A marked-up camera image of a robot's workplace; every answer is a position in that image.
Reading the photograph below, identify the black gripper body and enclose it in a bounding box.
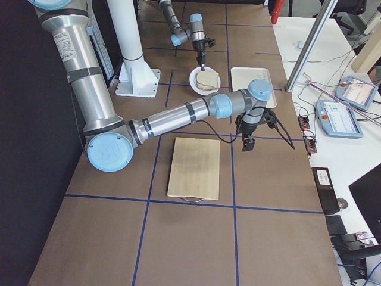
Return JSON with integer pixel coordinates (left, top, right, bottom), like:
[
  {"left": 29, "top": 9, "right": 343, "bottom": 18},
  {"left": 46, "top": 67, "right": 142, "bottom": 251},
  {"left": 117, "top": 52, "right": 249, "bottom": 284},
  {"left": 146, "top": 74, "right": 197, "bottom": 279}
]
[
  {"left": 192, "top": 39, "right": 207, "bottom": 58},
  {"left": 239, "top": 120, "right": 258, "bottom": 142}
]

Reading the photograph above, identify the brown bread slice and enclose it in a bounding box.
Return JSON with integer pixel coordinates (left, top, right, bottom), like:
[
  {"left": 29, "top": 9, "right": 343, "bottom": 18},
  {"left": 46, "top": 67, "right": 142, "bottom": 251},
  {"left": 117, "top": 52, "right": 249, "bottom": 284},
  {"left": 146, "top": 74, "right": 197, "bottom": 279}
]
[{"left": 196, "top": 71, "right": 220, "bottom": 90}]

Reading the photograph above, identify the white round plate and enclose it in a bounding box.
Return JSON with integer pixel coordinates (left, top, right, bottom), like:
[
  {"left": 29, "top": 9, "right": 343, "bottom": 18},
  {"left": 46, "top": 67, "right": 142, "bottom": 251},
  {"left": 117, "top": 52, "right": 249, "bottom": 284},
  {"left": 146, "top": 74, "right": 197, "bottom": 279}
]
[{"left": 189, "top": 67, "right": 221, "bottom": 96}]

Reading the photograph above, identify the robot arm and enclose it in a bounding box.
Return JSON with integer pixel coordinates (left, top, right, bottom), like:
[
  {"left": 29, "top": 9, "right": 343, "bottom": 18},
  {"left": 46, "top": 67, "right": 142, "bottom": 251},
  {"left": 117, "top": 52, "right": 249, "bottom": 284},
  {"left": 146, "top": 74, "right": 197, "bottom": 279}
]
[
  {"left": 33, "top": 1, "right": 272, "bottom": 172},
  {"left": 158, "top": 0, "right": 215, "bottom": 71}
]

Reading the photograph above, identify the cream bear serving tray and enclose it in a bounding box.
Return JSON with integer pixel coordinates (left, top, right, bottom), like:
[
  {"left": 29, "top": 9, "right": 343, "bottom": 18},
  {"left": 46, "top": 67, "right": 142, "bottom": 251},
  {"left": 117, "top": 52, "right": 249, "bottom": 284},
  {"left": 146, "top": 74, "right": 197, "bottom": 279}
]
[{"left": 230, "top": 67, "right": 277, "bottom": 108}]

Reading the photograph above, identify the orange black connector block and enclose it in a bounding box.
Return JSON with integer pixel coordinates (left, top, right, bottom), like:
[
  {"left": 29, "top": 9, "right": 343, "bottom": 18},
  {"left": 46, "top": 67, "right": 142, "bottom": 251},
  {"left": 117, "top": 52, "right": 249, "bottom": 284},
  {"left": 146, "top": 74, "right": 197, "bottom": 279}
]
[{"left": 298, "top": 116, "right": 310, "bottom": 130}]

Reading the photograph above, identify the wooden cutting board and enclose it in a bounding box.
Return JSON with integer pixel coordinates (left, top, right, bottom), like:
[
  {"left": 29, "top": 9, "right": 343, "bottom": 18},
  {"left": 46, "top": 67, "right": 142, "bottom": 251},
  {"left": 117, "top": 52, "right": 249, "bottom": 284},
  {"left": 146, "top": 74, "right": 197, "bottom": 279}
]
[{"left": 167, "top": 137, "right": 220, "bottom": 202}]

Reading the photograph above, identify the near teach pendant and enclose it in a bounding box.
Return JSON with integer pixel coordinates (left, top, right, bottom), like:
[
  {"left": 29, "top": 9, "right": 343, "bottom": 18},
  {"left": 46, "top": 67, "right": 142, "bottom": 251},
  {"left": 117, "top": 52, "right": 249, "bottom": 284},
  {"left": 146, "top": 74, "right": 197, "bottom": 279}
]
[{"left": 316, "top": 100, "right": 363, "bottom": 138}]

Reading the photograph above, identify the teach pendant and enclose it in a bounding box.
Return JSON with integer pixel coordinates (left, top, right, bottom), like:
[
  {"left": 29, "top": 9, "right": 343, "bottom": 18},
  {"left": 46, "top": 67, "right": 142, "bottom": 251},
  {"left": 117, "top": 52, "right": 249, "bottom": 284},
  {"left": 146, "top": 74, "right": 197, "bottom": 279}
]
[
  {"left": 336, "top": 76, "right": 378, "bottom": 111},
  {"left": 316, "top": 100, "right": 363, "bottom": 138}
]

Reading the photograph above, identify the black box with label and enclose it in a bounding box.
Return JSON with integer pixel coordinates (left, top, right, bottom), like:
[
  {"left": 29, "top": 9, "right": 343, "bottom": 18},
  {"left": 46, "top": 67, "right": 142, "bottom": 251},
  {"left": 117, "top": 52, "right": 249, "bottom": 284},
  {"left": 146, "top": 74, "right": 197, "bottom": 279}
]
[{"left": 311, "top": 167, "right": 339, "bottom": 215}]

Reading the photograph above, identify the far teach pendant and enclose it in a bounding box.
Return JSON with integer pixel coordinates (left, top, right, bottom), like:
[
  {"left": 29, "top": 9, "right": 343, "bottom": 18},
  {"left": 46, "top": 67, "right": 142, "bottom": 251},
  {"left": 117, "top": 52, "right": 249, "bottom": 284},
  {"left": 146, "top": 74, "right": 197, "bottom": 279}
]
[{"left": 336, "top": 76, "right": 378, "bottom": 111}]

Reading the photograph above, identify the black monitor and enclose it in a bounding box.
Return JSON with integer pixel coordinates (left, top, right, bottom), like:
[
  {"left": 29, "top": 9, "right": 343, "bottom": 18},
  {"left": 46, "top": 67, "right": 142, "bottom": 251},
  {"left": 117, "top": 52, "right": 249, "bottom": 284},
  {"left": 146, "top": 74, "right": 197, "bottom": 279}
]
[{"left": 349, "top": 167, "right": 381, "bottom": 243}]

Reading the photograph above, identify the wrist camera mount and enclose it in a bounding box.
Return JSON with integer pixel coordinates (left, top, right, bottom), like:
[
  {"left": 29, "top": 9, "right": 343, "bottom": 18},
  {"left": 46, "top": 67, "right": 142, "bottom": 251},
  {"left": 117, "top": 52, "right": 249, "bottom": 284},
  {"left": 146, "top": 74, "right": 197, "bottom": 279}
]
[
  {"left": 205, "top": 38, "right": 216, "bottom": 48},
  {"left": 235, "top": 107, "right": 277, "bottom": 134}
]

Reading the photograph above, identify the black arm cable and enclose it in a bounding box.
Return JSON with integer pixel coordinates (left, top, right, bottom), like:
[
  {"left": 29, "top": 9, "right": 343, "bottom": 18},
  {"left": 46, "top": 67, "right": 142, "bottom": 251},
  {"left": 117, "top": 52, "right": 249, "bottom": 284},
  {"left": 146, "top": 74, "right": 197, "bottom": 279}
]
[{"left": 196, "top": 108, "right": 296, "bottom": 150}]

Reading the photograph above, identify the aluminium profile post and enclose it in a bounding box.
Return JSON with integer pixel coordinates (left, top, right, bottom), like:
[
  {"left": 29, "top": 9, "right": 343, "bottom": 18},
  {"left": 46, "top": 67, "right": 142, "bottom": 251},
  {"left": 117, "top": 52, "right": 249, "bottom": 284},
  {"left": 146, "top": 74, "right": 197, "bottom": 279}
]
[{"left": 285, "top": 0, "right": 338, "bottom": 93}]

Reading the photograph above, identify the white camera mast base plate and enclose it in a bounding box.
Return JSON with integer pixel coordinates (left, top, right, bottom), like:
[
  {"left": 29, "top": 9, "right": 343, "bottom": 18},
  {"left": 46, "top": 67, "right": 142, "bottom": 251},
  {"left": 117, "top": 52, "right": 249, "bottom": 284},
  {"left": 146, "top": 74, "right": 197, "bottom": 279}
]
[{"left": 116, "top": 60, "right": 161, "bottom": 98}]

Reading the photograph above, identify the white camera mast pole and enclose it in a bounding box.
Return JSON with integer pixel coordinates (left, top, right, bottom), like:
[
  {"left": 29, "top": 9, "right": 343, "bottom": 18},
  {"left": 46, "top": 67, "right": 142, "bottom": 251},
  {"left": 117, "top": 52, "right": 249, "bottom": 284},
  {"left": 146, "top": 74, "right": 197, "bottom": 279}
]
[{"left": 107, "top": 0, "right": 143, "bottom": 61}]

